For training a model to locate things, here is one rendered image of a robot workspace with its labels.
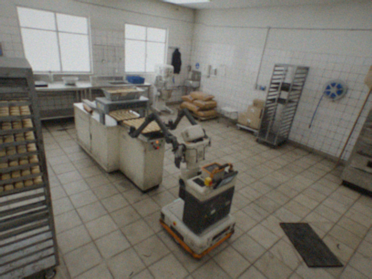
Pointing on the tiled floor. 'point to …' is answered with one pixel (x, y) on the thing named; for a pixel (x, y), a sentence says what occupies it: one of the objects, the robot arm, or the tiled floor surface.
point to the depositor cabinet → (98, 138)
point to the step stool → (229, 114)
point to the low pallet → (200, 116)
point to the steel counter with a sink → (108, 82)
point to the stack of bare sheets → (310, 246)
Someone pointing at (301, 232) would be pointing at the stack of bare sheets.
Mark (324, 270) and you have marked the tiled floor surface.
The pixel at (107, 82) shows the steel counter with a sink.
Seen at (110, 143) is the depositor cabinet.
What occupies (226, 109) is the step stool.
